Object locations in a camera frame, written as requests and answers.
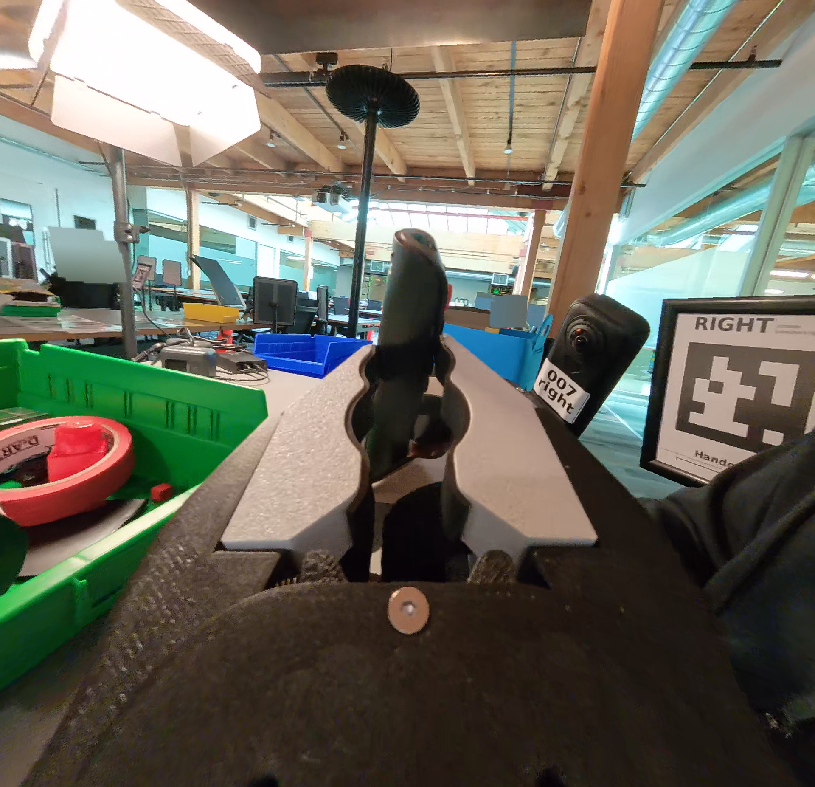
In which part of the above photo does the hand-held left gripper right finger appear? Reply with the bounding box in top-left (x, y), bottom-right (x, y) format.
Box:
top-left (438, 336), bottom-right (599, 576)

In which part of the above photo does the grey light stand pole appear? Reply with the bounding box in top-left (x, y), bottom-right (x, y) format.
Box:
top-left (105, 144), bottom-right (142, 358)

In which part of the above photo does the red plastic cap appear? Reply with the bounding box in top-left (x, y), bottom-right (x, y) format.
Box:
top-left (48, 424), bottom-right (115, 482)

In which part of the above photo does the black computer monitor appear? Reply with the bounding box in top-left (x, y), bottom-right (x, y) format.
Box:
top-left (253, 276), bottom-right (299, 333)

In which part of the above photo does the large blue plastic bin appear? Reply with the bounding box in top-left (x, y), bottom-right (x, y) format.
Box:
top-left (442, 316), bottom-right (555, 391)

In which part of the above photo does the black remote control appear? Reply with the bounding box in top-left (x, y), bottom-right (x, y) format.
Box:
top-left (364, 229), bottom-right (450, 479)

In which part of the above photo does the black floor lamp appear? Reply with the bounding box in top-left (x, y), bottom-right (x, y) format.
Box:
top-left (326, 66), bottom-right (421, 339)

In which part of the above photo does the red tape roll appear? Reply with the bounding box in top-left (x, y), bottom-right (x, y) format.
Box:
top-left (0, 416), bottom-right (136, 527)

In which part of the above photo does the grey power unit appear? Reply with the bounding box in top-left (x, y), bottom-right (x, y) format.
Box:
top-left (159, 344), bottom-right (218, 378)

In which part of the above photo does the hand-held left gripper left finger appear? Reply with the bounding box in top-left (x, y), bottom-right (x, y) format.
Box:
top-left (222, 345), bottom-right (378, 581)

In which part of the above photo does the white bottle black base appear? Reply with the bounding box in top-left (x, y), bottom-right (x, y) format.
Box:
top-left (0, 516), bottom-right (29, 597)

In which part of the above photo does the white studio light panel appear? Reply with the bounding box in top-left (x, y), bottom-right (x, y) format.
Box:
top-left (28, 0), bottom-right (262, 166)

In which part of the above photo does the person's right forearm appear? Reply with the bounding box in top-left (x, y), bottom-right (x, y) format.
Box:
top-left (640, 430), bottom-right (815, 731)

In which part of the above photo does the wooden post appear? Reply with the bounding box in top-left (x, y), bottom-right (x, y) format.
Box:
top-left (548, 0), bottom-right (671, 329)

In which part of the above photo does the silver air duct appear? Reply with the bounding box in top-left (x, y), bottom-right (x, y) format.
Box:
top-left (630, 0), bottom-right (765, 139)

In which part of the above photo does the black mat sheet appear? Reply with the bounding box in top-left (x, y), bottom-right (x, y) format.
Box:
top-left (18, 497), bottom-right (152, 579)

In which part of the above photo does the dark slanted board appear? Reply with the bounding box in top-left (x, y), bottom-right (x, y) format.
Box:
top-left (191, 256), bottom-right (247, 309)

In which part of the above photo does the green plastic bin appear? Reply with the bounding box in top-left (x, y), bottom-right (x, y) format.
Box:
top-left (0, 338), bottom-right (268, 692)

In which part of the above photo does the black framed marker sign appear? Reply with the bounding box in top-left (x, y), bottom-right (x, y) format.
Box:
top-left (640, 296), bottom-right (815, 486)

